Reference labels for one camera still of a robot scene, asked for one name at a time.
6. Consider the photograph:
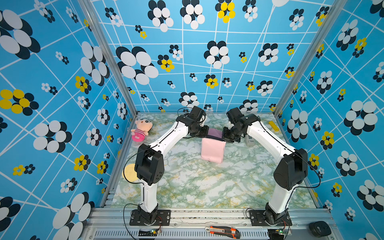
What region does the purple wrapping paper sheet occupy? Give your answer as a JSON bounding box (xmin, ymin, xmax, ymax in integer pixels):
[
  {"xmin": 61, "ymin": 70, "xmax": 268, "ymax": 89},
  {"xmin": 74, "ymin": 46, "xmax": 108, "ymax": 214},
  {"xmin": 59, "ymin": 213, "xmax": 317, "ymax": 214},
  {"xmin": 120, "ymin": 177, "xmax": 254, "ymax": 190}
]
[{"xmin": 201, "ymin": 127, "xmax": 227, "ymax": 164}]

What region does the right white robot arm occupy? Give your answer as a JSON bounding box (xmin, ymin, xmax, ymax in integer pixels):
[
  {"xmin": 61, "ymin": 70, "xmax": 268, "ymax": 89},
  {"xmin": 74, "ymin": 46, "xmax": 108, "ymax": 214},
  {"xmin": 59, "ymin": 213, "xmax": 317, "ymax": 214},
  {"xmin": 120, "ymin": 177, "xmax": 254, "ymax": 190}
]
[{"xmin": 223, "ymin": 108, "xmax": 308, "ymax": 225}]

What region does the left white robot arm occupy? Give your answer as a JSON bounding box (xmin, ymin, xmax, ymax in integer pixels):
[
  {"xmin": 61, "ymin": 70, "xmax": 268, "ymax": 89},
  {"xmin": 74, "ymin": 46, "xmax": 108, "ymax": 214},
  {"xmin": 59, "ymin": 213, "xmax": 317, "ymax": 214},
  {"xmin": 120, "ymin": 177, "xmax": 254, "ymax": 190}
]
[{"xmin": 135, "ymin": 107, "xmax": 209, "ymax": 213}]

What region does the yellow tape piece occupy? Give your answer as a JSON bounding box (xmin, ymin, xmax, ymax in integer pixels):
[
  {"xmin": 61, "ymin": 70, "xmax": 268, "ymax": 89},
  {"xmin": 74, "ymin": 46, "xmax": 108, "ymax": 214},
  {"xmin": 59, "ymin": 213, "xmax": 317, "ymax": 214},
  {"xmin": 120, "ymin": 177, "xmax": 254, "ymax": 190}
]
[{"xmin": 269, "ymin": 121, "xmax": 280, "ymax": 132}]

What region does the pink plush doll toy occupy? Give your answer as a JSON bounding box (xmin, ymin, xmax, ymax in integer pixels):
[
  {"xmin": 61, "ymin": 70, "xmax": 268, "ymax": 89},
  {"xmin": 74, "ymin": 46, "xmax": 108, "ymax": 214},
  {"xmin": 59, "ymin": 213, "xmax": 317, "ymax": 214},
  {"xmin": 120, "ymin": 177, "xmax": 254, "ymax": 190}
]
[{"xmin": 131, "ymin": 119, "xmax": 153, "ymax": 142}]

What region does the yellow round disc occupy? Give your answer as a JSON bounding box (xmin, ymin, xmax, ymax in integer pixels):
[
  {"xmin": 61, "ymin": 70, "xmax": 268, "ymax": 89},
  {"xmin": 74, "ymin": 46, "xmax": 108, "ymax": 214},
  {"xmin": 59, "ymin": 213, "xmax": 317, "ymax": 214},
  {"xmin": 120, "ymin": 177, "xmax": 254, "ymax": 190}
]
[{"xmin": 122, "ymin": 164, "xmax": 138, "ymax": 183}]

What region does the red black utility knife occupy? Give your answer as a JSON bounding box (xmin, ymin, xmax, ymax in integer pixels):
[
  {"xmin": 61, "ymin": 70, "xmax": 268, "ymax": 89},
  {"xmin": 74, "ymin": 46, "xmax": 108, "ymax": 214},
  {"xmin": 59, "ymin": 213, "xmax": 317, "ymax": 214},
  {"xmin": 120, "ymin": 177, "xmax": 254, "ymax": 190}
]
[{"xmin": 205, "ymin": 226, "xmax": 241, "ymax": 239}]

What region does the black computer mouse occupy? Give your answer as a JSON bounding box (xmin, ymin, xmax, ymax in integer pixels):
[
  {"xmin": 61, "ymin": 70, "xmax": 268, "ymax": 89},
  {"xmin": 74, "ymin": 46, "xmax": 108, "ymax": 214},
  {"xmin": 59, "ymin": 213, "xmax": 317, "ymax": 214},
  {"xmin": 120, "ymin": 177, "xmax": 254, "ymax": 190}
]
[{"xmin": 309, "ymin": 221, "xmax": 332, "ymax": 238}]

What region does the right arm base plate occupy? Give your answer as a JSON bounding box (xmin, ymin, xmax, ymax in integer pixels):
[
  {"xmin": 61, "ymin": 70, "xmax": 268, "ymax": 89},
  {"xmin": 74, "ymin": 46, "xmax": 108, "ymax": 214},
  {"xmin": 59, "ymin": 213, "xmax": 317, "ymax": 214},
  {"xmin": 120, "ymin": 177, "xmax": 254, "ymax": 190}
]
[{"xmin": 247, "ymin": 210, "xmax": 293, "ymax": 227}]

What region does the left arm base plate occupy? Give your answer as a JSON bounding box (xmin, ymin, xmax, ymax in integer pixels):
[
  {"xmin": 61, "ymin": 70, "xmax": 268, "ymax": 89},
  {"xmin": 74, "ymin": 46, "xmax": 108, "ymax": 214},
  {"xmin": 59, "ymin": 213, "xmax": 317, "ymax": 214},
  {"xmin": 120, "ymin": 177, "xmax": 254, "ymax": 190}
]
[{"xmin": 129, "ymin": 206, "xmax": 171, "ymax": 226}]

